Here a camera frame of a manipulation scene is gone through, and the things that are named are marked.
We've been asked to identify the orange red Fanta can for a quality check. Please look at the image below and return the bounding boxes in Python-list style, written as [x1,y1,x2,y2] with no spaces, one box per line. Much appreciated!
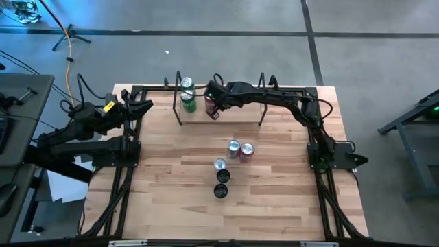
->
[204,95,217,114]
[238,142,256,163]

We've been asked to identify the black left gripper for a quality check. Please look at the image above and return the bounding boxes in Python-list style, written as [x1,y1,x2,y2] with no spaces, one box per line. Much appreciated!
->
[112,89,154,123]

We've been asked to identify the grey desk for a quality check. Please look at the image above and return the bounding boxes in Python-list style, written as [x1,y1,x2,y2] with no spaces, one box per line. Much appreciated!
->
[0,73,56,241]

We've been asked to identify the silver blue Red Bull can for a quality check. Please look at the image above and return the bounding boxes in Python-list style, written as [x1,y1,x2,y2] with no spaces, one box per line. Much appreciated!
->
[226,139,241,160]
[213,157,228,172]

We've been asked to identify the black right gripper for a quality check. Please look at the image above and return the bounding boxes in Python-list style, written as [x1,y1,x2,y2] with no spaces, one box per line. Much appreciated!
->
[204,82,246,121]

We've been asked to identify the black white patterned object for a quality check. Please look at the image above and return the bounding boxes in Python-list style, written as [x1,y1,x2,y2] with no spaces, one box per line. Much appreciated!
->
[12,0,42,25]

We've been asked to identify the silver metal bracket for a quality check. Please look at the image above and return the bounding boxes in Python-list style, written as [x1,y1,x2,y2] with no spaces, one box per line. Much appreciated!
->
[300,241,340,247]
[108,239,148,247]

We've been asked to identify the green Sprite can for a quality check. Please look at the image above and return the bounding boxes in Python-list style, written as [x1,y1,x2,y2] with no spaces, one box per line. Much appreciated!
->
[180,76,195,93]
[180,91,198,113]

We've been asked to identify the yellow cable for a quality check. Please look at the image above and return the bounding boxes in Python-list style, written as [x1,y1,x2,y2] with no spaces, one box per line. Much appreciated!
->
[37,0,83,107]

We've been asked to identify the black desk clamp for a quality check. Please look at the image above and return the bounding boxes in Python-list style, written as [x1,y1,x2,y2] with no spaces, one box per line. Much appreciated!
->
[0,87,38,107]

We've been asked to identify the black metal rack frame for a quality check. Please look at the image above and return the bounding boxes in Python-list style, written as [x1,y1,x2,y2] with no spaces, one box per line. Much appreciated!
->
[173,71,269,127]

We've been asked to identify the black metal rig frame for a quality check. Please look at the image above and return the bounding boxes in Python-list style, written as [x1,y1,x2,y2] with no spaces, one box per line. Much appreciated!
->
[80,84,370,241]

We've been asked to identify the dark grey metal cart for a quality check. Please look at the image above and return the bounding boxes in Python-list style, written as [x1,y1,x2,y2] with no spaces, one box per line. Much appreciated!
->
[377,88,439,202]

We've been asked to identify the black tripod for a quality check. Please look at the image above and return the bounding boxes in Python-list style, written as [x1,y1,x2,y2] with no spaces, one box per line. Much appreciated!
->
[51,23,93,52]

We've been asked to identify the white paper sheets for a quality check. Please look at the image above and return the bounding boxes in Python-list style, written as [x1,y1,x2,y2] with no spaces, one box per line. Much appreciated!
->
[46,154,91,204]

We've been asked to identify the black keyboard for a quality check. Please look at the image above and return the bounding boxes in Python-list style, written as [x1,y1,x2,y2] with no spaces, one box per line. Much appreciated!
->
[0,116,12,155]

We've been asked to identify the black computer mouse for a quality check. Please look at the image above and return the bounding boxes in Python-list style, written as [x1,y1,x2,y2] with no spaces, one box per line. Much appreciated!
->
[0,183,18,219]

